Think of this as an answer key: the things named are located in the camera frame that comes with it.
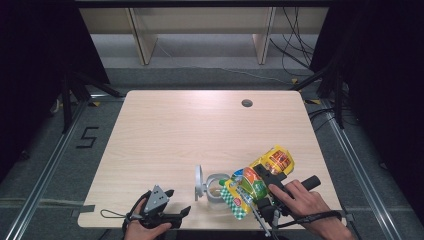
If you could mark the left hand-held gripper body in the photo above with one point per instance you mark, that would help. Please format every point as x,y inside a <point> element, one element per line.
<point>156,199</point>

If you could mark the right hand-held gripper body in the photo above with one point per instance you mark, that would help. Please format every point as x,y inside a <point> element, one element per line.
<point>268,208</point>

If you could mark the yellow spout pouch green cap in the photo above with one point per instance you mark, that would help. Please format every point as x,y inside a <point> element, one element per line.
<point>253,188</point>

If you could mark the grey lidded cup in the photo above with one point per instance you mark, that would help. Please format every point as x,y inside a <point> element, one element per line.
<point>213,186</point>

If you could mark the person's left hand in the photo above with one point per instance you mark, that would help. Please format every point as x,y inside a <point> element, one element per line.
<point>143,233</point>

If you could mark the person's right hand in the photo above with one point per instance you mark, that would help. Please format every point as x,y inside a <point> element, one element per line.
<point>306,203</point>

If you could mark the brown powder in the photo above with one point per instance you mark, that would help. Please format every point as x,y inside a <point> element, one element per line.
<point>215,192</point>

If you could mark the grey tape strip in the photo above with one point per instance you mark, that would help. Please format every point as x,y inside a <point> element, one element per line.
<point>85,210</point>

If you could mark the black metal stand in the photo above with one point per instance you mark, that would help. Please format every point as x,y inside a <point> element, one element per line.
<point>66,100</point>
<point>339,100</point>

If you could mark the black curtain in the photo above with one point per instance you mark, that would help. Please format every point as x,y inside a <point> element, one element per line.
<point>33,66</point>
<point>383,83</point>

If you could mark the light wooden shelf unit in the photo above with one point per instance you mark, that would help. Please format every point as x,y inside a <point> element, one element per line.
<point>200,20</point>

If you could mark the aluminium floor rail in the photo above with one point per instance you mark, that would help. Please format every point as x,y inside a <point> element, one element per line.
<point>43,180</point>
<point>363,180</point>

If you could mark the black overhead frame bar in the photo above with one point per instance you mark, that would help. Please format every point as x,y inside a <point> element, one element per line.
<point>200,3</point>

